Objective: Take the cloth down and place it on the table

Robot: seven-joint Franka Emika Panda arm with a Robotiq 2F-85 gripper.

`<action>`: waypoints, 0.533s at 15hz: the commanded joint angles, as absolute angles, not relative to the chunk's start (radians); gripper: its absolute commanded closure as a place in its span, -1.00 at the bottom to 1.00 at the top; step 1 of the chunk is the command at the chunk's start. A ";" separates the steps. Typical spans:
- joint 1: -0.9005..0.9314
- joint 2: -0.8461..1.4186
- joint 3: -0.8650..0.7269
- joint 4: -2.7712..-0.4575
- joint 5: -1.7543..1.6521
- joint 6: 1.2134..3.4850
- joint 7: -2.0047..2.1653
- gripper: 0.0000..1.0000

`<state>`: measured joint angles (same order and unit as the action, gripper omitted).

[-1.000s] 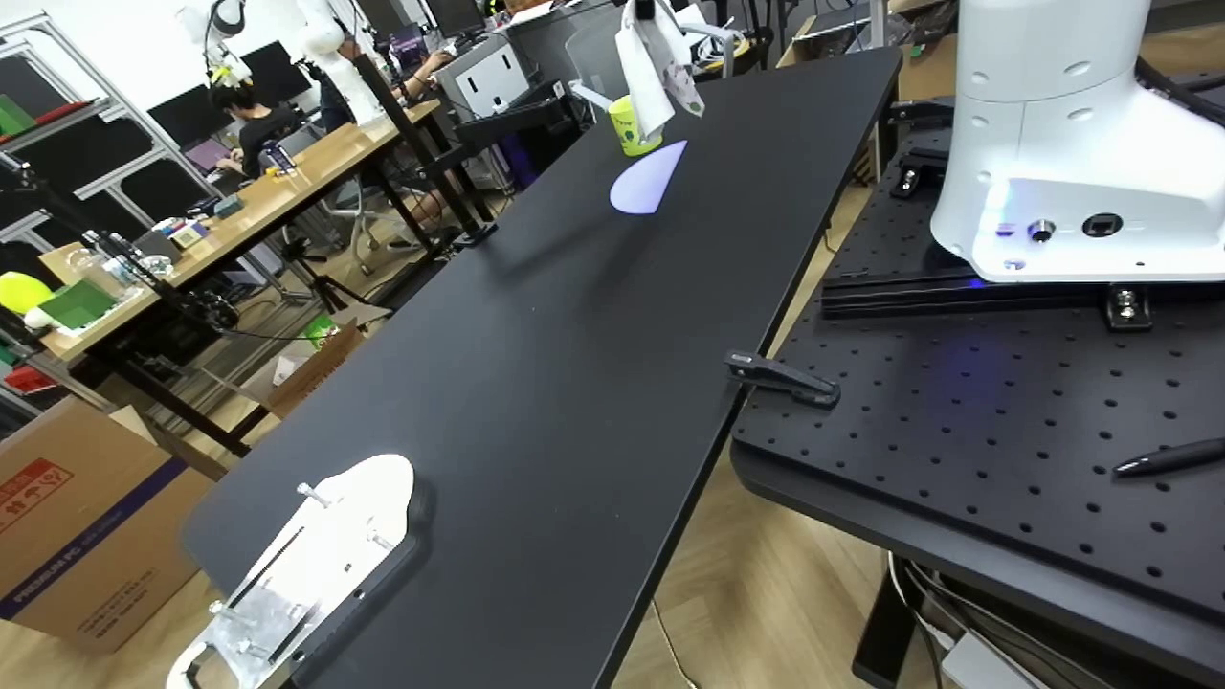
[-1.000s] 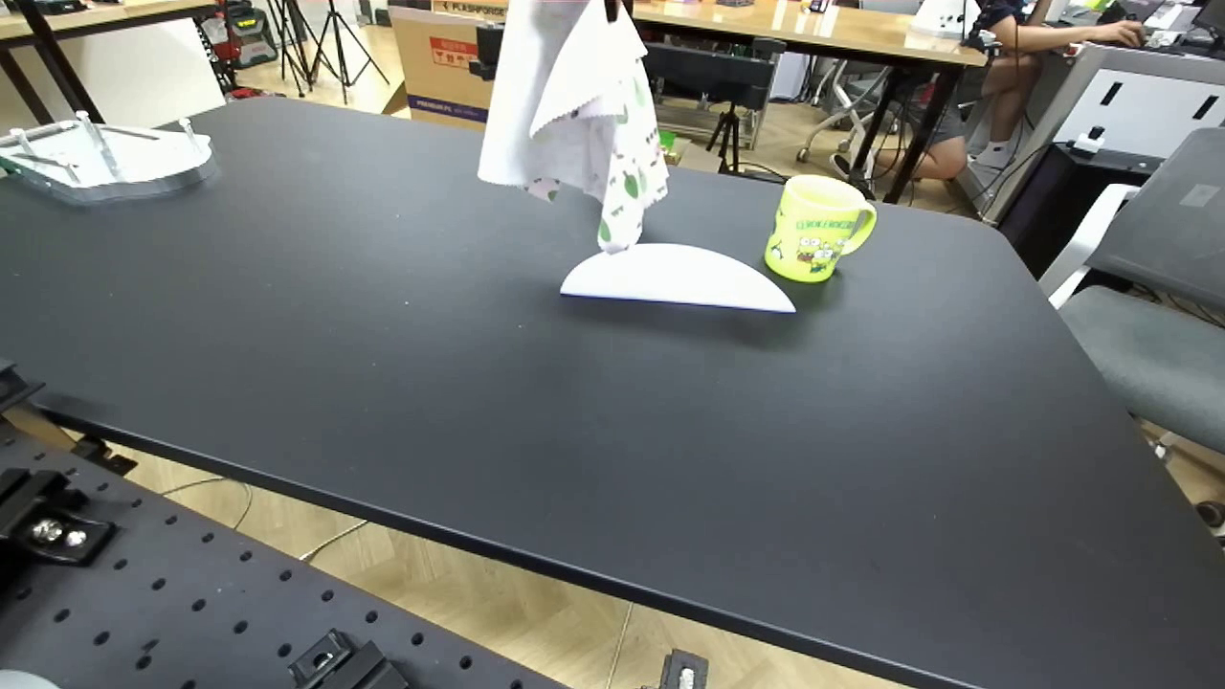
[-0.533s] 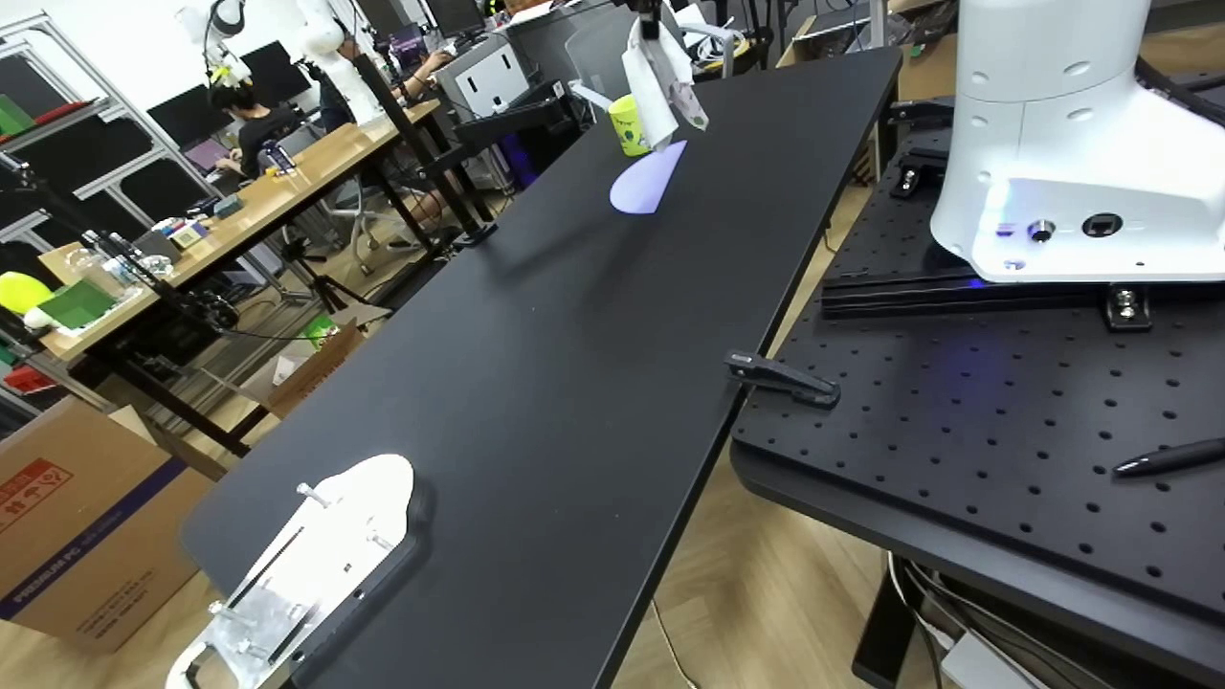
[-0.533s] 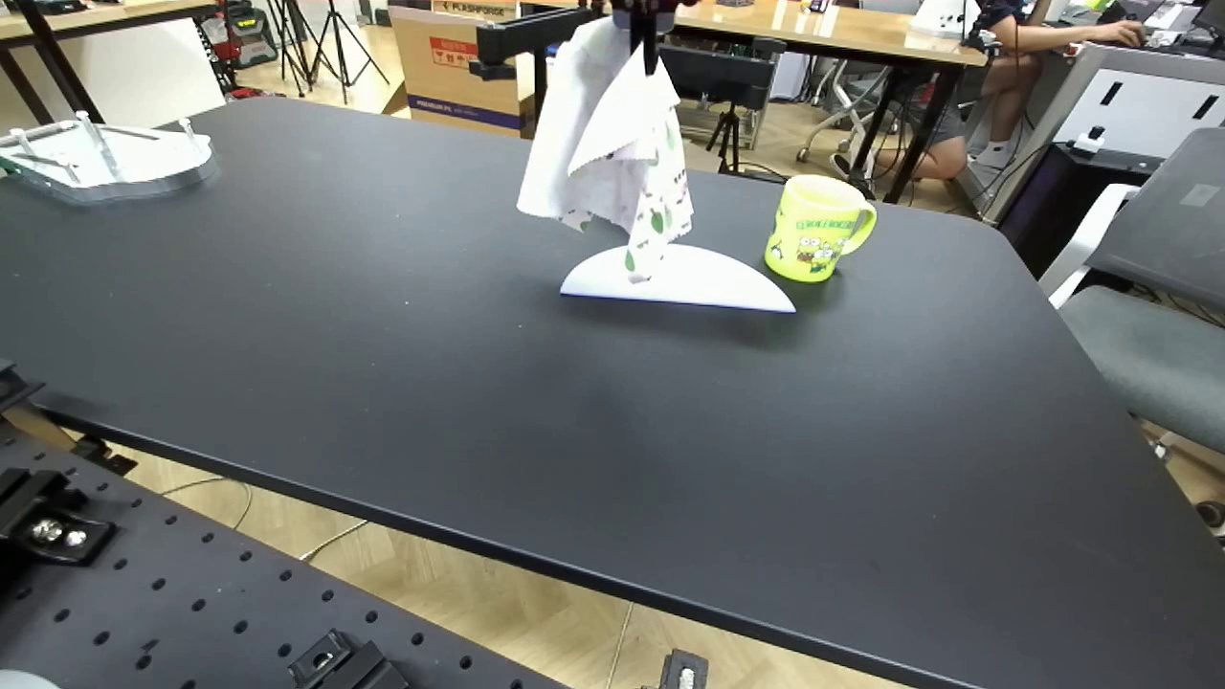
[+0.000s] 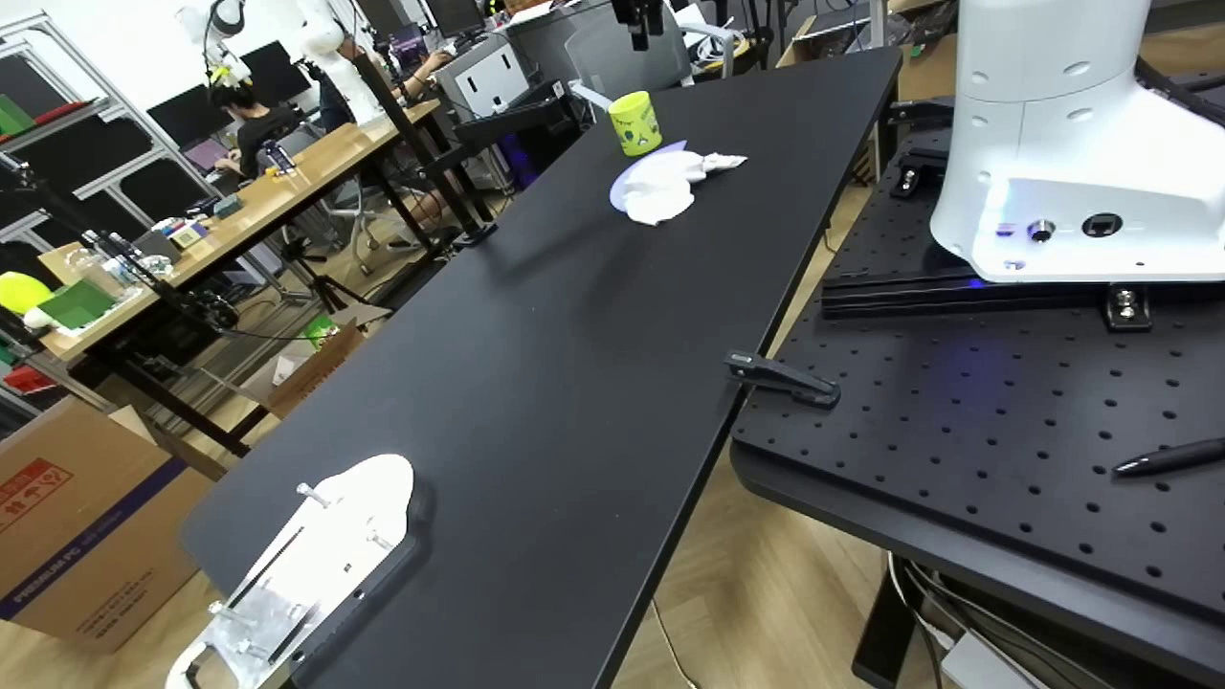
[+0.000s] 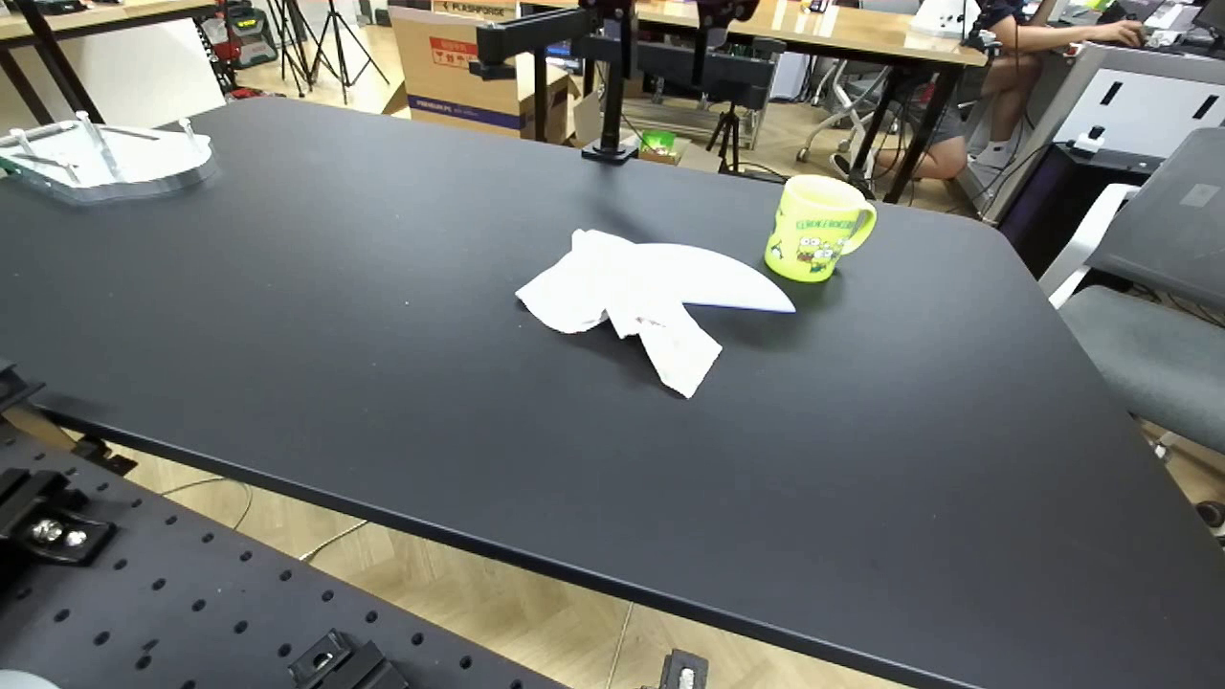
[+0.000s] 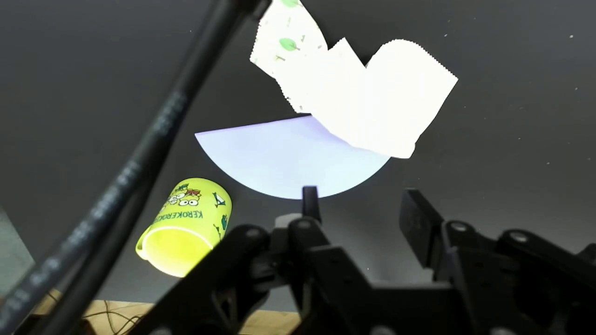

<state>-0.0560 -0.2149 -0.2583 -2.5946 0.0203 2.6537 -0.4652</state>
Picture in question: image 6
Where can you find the grey office chair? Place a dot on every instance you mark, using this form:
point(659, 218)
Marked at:
point(1155, 293)

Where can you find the brown cardboard box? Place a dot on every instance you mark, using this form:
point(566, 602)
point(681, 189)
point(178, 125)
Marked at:
point(447, 63)

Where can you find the black bracket with silver bolt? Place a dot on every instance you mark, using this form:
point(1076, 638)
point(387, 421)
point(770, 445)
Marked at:
point(53, 517)
point(342, 665)

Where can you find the small black table clamp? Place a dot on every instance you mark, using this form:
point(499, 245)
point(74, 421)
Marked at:
point(682, 670)

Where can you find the black perforated mounting board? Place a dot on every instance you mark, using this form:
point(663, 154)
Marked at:
point(165, 588)

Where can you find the seated person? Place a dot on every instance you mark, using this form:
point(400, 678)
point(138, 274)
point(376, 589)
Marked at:
point(1007, 77)

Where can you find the white cloth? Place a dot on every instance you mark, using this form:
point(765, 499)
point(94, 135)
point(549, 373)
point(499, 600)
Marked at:
point(614, 301)
point(734, 283)

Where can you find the grey cabinet with slots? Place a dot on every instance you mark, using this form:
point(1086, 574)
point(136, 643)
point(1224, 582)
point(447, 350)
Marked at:
point(1134, 110)

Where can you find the black tripod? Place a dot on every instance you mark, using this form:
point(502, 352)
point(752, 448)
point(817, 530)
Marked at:
point(728, 120)

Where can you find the yellow-green mug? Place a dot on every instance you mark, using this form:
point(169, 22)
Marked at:
point(813, 231)

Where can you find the black camera stand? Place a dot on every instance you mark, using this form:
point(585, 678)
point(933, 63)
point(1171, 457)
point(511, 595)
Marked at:
point(614, 77)

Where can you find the long wooden desk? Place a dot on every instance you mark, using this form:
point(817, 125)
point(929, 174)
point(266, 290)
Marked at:
point(817, 27)

